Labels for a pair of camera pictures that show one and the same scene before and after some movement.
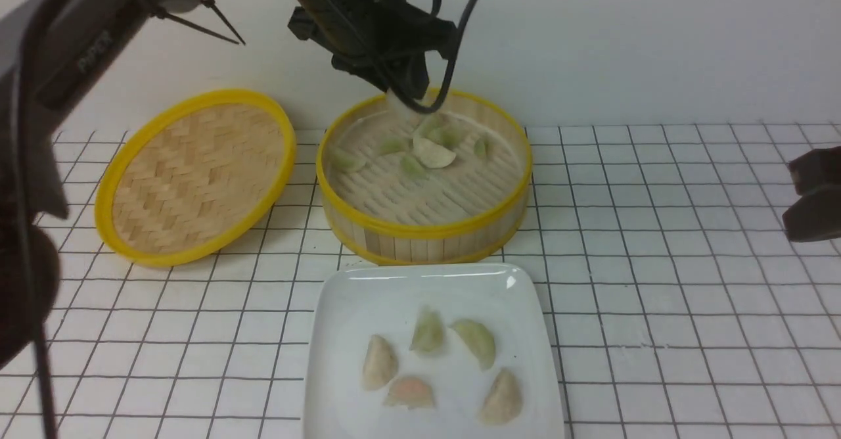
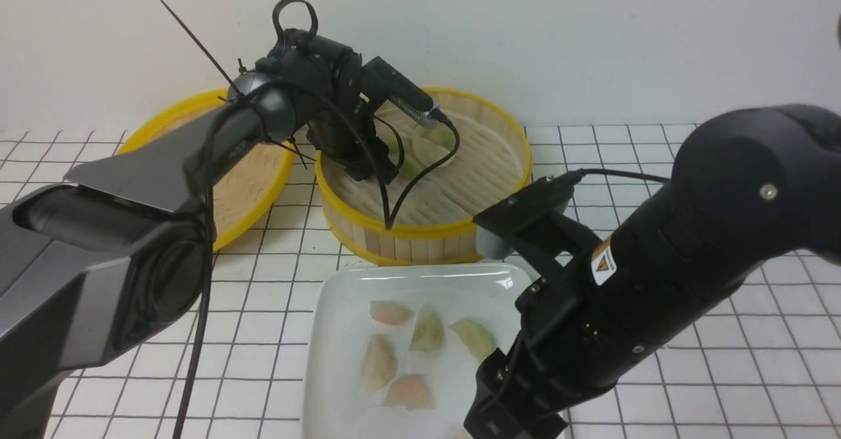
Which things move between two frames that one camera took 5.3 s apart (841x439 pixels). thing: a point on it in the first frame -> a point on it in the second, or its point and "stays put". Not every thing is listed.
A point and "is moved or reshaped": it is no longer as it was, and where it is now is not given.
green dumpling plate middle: x=428 y=332 stays put
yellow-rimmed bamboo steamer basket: x=449 y=186 stays put
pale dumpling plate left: x=380 y=367 stays put
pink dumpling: x=410 y=115 is moved or reshaped
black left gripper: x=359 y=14 -> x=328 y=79
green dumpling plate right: x=478 y=339 stays put
